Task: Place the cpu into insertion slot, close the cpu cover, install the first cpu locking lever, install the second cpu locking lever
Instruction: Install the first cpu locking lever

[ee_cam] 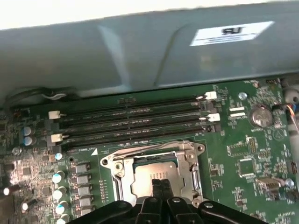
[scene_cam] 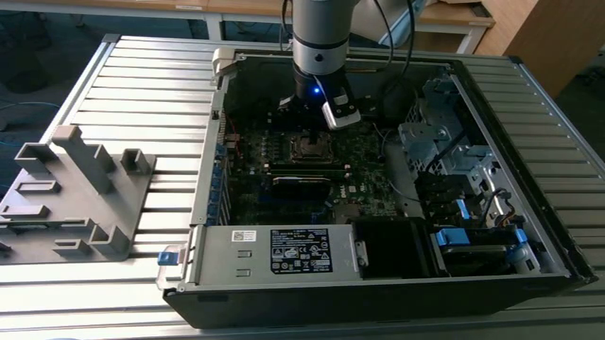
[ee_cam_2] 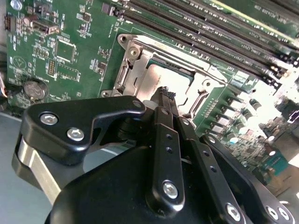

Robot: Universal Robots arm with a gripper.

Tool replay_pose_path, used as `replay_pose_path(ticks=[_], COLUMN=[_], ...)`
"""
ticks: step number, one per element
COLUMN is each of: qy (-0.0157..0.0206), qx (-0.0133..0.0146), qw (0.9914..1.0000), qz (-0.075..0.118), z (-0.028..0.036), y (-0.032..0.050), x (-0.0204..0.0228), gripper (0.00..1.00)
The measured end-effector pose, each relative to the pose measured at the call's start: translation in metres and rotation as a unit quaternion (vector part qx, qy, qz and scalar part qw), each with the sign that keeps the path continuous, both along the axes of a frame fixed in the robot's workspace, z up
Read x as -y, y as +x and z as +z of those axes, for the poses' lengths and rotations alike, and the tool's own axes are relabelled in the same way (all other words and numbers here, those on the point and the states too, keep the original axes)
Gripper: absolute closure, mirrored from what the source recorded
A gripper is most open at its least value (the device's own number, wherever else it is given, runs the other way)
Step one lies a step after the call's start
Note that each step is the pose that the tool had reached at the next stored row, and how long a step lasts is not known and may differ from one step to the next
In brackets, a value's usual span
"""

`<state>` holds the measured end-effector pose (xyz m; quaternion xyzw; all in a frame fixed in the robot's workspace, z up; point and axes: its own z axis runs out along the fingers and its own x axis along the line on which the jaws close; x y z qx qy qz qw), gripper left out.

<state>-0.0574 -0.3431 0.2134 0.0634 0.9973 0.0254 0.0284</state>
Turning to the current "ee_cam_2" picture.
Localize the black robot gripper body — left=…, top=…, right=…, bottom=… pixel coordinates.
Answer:
left=44, top=116, right=225, bottom=224

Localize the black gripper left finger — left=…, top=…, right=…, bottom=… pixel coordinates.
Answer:
left=11, top=87, right=185, bottom=217

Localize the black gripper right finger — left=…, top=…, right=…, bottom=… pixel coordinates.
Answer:
left=168, top=90, right=295, bottom=224

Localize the metal locking lever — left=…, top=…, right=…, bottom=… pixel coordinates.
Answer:
left=186, top=88, right=211, bottom=116
left=115, top=65, right=129, bottom=89

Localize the metal socket cover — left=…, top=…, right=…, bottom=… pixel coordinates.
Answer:
left=126, top=50, right=226, bottom=117

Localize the silver CPU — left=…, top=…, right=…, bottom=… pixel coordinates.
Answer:
left=140, top=59, right=196, bottom=103

